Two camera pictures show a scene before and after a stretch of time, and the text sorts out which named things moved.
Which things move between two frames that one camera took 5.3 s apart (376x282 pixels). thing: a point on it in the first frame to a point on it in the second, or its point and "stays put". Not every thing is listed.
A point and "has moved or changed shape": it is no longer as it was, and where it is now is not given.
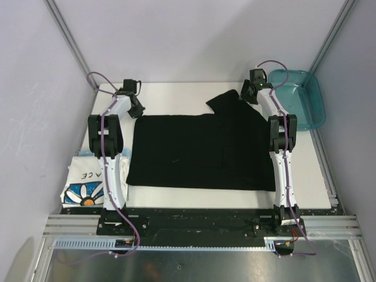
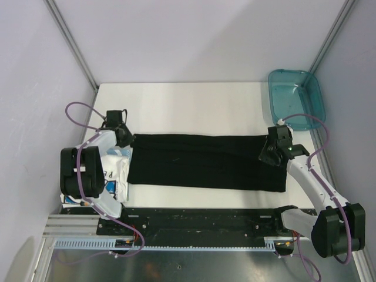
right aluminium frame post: x=348 y=6 stays put
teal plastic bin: x=301 y=95 stays put
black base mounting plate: x=171 y=222 stays put
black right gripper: x=244 y=95 to x=263 y=155
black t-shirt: x=230 y=150 has moved or changed shape
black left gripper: x=138 y=113 to x=129 y=138
